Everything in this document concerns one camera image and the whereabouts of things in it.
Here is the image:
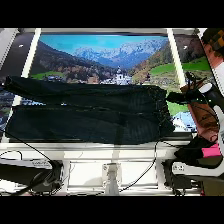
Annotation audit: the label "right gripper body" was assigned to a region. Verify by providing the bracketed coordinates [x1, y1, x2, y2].
[165, 90, 200, 105]

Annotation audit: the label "dark blue jeans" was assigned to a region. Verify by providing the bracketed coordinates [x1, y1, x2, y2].
[2, 75, 176, 145]

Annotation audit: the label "brown garment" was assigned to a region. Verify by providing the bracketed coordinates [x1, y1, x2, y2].
[187, 99, 220, 143]

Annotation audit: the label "white garment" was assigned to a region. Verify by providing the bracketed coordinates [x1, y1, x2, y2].
[212, 61, 224, 98]

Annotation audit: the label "black garment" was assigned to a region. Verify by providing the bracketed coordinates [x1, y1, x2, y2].
[174, 135, 216, 167]

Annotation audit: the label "red garment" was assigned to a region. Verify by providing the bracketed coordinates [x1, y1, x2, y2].
[204, 42, 224, 68]

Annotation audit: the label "pink garment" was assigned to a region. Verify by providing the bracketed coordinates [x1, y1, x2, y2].
[201, 143, 223, 158]

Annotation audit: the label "checked garment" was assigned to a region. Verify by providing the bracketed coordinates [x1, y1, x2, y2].
[201, 28, 224, 52]

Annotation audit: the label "black cable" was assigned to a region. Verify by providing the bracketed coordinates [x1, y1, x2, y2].
[0, 130, 54, 165]
[119, 139, 161, 193]

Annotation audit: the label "silver frame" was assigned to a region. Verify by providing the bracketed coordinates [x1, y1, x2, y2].
[0, 141, 205, 197]

